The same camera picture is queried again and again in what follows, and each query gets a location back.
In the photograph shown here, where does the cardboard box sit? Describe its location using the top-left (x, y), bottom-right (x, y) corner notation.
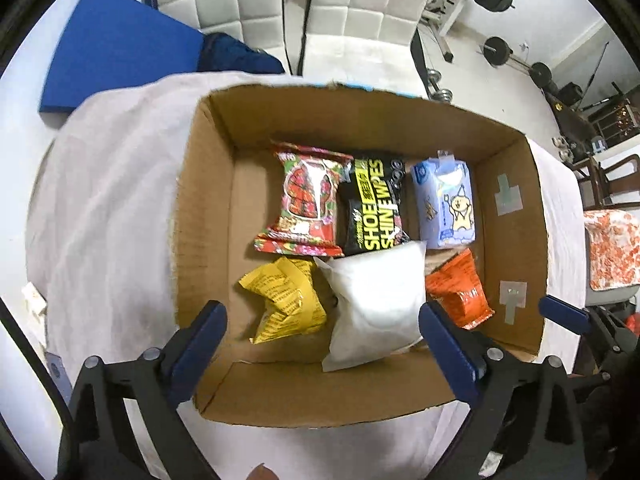
top-left (170, 82), bottom-right (551, 428)

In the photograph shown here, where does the grey tablecloth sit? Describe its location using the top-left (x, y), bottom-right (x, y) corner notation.
top-left (25, 71), bottom-right (588, 480)

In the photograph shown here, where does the chrome dumbbell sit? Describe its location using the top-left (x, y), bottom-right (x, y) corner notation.
top-left (425, 71), bottom-right (453, 103)

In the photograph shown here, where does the blue foam mat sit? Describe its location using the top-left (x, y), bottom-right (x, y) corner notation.
top-left (39, 0), bottom-right (206, 115)

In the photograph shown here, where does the grey office chair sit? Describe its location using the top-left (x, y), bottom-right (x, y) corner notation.
top-left (585, 285), bottom-right (640, 308)

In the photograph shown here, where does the white soft packet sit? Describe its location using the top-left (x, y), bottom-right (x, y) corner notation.
top-left (314, 240), bottom-right (428, 373)

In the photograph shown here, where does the black wipes packet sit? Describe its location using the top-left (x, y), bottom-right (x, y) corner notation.
top-left (336, 155), bottom-right (411, 257)

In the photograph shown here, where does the red snack packet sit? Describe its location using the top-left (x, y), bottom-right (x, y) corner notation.
top-left (253, 141), bottom-right (352, 258)

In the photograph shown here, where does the white padded chair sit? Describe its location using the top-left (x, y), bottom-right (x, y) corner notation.
top-left (142, 0), bottom-right (288, 73)
top-left (282, 0), bottom-right (438, 101)

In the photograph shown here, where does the yellow snack packet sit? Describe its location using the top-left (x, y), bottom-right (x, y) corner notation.
top-left (237, 255), bottom-right (328, 345)

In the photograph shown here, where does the light blue tissue packet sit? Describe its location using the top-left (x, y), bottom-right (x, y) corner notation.
top-left (410, 150), bottom-right (478, 251)

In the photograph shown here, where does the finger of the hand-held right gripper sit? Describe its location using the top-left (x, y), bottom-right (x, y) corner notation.
top-left (539, 295), bottom-right (640, 366)

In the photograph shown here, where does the orange printed towel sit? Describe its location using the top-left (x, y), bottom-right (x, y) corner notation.
top-left (582, 209), bottom-right (640, 291)

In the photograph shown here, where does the short barbell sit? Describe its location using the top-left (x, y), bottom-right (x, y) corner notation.
top-left (481, 36), bottom-right (553, 90)

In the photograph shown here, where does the black bag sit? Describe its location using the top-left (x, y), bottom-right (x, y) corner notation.
top-left (557, 82), bottom-right (583, 106)

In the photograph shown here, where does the dark blue garment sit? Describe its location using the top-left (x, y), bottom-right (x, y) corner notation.
top-left (197, 32), bottom-right (286, 76)

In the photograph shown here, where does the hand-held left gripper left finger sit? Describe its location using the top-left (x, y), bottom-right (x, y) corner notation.
top-left (57, 300), bottom-right (228, 480)

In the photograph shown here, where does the white barbell rack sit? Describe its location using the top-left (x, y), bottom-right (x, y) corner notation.
top-left (420, 0), bottom-right (496, 63)

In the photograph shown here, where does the dark wooden chair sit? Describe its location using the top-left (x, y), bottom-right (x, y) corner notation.
top-left (570, 152), bottom-right (640, 211)

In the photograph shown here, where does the orange snack packet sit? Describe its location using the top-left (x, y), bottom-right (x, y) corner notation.
top-left (425, 248), bottom-right (496, 331)

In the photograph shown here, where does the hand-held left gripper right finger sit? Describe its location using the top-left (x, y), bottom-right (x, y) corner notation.
top-left (419, 301), bottom-right (588, 480)

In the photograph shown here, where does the small blue grey card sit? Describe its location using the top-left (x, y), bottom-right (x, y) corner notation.
top-left (44, 351), bottom-right (68, 406)

